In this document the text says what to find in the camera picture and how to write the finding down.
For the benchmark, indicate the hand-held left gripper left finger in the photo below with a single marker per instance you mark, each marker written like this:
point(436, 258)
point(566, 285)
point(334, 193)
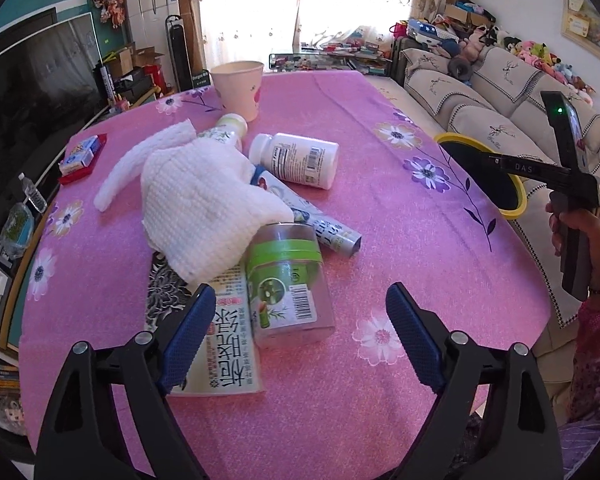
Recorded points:
point(190, 335)

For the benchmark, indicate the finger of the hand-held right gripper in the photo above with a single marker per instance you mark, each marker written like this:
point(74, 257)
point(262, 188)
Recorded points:
point(534, 169)

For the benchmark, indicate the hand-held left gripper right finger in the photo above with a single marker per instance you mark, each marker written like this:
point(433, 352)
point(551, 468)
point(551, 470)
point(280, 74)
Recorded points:
point(414, 340)

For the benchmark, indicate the black bin yellow rim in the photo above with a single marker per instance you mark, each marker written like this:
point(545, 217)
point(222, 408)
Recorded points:
point(484, 180)

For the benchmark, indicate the white squeeze tube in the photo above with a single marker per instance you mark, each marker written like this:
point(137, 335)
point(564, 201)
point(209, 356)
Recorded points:
point(330, 230)

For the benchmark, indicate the white pill bottle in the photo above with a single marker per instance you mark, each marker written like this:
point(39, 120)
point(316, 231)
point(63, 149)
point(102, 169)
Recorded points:
point(300, 160)

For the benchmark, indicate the white green drink bottle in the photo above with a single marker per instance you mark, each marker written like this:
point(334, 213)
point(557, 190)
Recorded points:
point(230, 127)

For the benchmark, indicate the green white snack packet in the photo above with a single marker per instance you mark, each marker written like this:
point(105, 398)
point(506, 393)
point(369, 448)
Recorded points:
point(225, 330)

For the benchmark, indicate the beige sofa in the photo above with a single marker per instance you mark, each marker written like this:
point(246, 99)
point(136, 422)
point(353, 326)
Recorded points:
point(479, 110)

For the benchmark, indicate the clear jar green label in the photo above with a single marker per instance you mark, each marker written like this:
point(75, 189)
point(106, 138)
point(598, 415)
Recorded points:
point(285, 285)

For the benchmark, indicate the person's floral clothing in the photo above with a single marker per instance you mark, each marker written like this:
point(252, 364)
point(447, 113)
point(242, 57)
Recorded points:
point(597, 360)

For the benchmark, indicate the row of plush toys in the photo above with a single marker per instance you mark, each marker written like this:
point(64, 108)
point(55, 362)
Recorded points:
point(534, 55)

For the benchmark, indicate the dark neck pillow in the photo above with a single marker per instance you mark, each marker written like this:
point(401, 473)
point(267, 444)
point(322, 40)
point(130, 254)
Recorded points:
point(459, 67)

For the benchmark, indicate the pink floral tablecloth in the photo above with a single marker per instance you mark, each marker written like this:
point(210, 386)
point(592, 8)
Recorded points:
point(379, 210)

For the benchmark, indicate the white textured towel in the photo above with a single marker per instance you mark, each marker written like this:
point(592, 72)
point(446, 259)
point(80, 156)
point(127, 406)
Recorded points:
point(200, 190)

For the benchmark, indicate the floral sheet bed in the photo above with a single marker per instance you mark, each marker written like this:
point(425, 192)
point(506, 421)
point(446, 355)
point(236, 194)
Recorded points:
point(394, 92)

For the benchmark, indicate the blue star suitcase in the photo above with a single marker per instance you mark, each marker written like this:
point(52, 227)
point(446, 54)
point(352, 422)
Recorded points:
point(427, 32)

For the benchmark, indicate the red and blue card box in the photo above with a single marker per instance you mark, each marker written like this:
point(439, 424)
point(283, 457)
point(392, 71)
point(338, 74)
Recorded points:
point(90, 167)

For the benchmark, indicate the teal lidded container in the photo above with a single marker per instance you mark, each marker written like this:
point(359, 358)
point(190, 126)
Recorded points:
point(16, 230)

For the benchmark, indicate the blue white small box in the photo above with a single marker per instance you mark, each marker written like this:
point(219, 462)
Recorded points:
point(82, 152)

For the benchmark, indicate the clear water bottle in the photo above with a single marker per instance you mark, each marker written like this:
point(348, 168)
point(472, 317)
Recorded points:
point(32, 192)

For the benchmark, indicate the cluttered glass table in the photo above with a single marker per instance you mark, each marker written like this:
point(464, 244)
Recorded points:
point(325, 60)

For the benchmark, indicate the pink paper cup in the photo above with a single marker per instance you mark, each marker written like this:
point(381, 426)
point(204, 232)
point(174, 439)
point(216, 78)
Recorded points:
point(237, 90)

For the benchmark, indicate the black tower fan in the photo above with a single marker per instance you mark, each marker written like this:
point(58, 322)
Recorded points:
point(180, 55)

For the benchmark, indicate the open cardboard box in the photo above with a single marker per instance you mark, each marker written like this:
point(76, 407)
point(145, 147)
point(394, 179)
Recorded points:
point(135, 60)

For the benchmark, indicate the black television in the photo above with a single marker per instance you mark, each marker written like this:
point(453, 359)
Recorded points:
point(35, 95)

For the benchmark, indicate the white tall cabinet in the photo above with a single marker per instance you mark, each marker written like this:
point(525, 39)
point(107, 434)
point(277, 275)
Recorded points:
point(150, 0)

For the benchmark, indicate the artificial flower bunch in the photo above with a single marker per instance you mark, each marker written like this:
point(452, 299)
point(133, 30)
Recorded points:
point(109, 0)

